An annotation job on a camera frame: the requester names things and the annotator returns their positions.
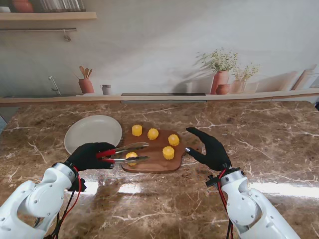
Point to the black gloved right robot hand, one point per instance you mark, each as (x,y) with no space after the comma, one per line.
(215,154)

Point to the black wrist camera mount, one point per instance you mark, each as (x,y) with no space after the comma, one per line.
(81,185)
(213,181)

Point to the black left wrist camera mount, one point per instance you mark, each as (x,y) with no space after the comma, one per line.
(81,185)

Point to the small black device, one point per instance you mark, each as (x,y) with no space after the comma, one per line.
(317,105)

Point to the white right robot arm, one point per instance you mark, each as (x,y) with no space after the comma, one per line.
(239,199)

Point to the round cream plate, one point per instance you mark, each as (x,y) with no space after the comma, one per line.
(94,129)

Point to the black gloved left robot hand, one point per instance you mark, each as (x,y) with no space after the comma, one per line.
(84,156)

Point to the brown wooden cutting board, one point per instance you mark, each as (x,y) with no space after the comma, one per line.
(152,165)

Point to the printed kitchen backdrop banner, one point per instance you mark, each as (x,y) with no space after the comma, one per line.
(149,49)

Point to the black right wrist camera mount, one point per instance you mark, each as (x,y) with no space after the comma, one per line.
(213,181)

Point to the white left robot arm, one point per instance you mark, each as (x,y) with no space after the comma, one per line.
(37,199)

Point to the yellow corn chunk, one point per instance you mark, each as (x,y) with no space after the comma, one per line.
(168,153)
(152,134)
(173,140)
(136,130)
(131,155)

